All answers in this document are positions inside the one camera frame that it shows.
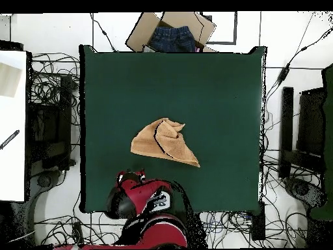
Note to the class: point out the tan terry towel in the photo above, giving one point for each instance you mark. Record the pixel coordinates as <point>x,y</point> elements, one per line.
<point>145,145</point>

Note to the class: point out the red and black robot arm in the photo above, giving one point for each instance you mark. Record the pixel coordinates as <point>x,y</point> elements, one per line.
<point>143,192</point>

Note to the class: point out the black flat panel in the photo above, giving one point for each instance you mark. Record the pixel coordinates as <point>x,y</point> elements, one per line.
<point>311,122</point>

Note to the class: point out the black equipment rack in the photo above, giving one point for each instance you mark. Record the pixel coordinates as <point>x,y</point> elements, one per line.
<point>49,125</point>

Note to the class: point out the white table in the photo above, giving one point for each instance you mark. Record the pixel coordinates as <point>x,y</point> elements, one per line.
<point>13,169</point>

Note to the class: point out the dark green table cloth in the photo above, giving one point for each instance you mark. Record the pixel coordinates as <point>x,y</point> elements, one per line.
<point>208,104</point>

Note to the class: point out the black striped strip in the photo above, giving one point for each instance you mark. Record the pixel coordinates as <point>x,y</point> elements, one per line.
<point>10,139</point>

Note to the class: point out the brown cardboard box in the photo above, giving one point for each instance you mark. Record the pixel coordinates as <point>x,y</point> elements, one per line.
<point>140,33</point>

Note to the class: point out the small black box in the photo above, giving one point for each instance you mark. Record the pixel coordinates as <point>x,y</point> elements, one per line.
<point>258,221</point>

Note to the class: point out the blue denim jeans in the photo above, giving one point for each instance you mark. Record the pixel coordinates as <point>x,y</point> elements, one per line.
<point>171,39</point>

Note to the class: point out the beige block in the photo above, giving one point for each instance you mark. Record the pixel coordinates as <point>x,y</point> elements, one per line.
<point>9,79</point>

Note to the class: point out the black upright bar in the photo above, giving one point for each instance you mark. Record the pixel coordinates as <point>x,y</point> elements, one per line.
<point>286,130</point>

